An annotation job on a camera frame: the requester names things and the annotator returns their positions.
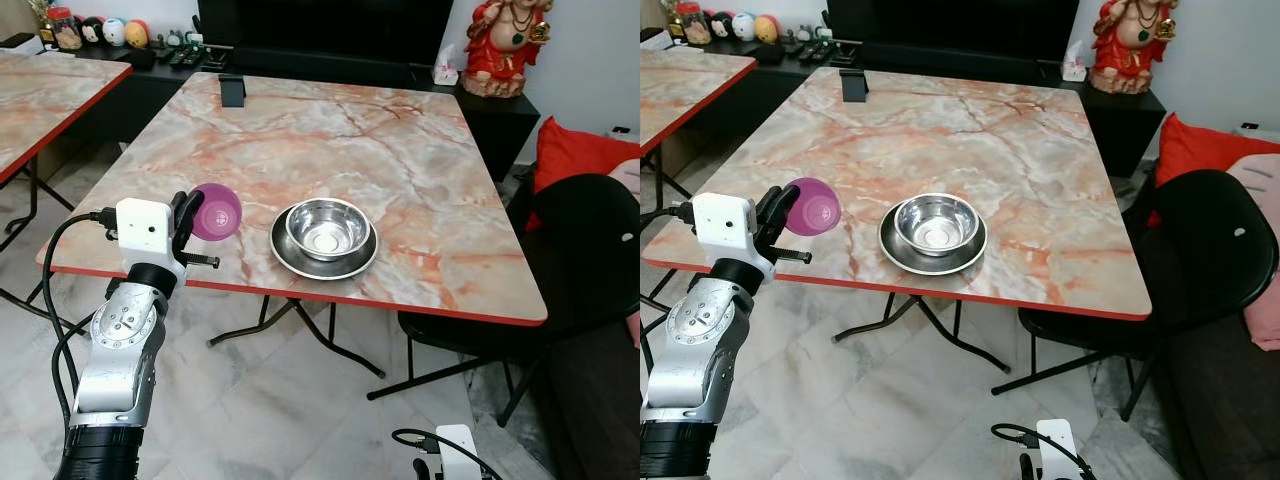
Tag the purple plastic cup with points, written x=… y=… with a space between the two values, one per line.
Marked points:
x=818 y=208
x=220 y=212

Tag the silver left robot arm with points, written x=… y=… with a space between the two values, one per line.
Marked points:
x=118 y=350
x=703 y=340

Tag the stainless steel plate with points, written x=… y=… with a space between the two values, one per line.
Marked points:
x=300 y=265
x=905 y=260

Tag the small black stand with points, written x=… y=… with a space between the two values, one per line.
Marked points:
x=232 y=92
x=855 y=87

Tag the stainless steel bowl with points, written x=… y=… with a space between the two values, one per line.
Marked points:
x=328 y=230
x=937 y=226

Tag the pink pillow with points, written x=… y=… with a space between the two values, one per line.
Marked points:
x=1262 y=250
x=628 y=175

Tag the marble folding table red edge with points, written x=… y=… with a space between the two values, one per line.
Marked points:
x=50 y=95
x=690 y=85

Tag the black remote control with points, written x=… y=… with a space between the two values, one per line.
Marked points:
x=815 y=50
x=188 y=58

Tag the dark brown sofa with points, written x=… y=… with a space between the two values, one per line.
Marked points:
x=1220 y=420
x=590 y=410

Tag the orange yellow round figurine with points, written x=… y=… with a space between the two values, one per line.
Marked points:
x=137 y=35
x=767 y=29

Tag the white blue round figurine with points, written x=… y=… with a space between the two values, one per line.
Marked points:
x=744 y=27
x=114 y=32

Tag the black plastic chair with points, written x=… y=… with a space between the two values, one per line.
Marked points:
x=1200 y=250
x=585 y=260

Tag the black white round figurine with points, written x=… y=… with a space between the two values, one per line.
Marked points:
x=721 y=27
x=92 y=32

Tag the red cushion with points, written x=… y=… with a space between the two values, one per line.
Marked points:
x=575 y=152
x=1200 y=148

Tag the jar with red lid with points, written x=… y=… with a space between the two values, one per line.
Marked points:
x=65 y=30
x=692 y=25

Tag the black television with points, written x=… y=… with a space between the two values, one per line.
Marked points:
x=950 y=25
x=325 y=30

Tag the white pink tissue pack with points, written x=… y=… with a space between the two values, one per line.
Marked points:
x=446 y=68
x=1075 y=63

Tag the red laughing Buddha statue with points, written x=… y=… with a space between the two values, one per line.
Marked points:
x=1130 y=45
x=505 y=50

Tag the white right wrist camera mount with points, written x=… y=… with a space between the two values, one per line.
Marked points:
x=458 y=452
x=1056 y=448

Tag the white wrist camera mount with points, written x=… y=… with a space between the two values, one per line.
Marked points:
x=1056 y=448
x=722 y=222
x=458 y=452
x=143 y=228

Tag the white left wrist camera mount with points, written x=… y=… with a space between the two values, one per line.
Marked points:
x=722 y=222
x=143 y=228

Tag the black metal table frame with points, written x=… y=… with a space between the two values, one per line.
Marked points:
x=940 y=335
x=330 y=340

